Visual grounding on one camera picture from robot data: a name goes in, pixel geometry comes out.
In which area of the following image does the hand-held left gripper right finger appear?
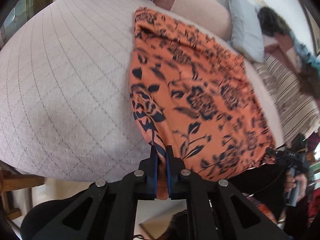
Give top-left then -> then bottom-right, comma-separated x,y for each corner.
166,145 -> 288,240

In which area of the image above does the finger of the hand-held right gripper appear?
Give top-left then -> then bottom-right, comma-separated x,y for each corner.
266,148 -> 282,159

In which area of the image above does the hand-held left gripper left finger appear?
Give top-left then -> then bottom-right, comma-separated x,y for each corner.
35,146 -> 158,240

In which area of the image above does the orange floral cloth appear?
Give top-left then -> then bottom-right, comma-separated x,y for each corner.
129,6 -> 276,200

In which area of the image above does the person's right hand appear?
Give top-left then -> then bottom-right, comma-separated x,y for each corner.
284,172 -> 307,201

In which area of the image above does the person's black clothing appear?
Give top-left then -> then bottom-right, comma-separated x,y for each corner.
225,164 -> 289,222

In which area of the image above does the striped beige pillow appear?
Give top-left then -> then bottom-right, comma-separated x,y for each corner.
252,54 -> 320,143

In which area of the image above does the pink cloth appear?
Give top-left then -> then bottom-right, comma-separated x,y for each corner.
262,34 -> 302,74

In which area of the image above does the light blue pillow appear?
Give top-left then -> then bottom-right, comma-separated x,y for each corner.
224,0 -> 265,63

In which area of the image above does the quilted pale bed cover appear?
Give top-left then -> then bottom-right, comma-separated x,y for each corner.
0,0 -> 285,183

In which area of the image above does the dark furry cloth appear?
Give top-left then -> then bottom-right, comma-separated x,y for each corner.
257,6 -> 294,39

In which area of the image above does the wooden stool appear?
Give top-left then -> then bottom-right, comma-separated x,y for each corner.
0,161 -> 47,222

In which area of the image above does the pink bolster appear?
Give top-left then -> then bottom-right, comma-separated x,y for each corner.
153,0 -> 232,42

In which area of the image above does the wooden framed window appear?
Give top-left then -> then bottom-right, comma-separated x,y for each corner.
0,0 -> 58,47

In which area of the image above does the black cable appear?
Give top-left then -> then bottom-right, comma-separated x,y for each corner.
244,164 -> 287,197

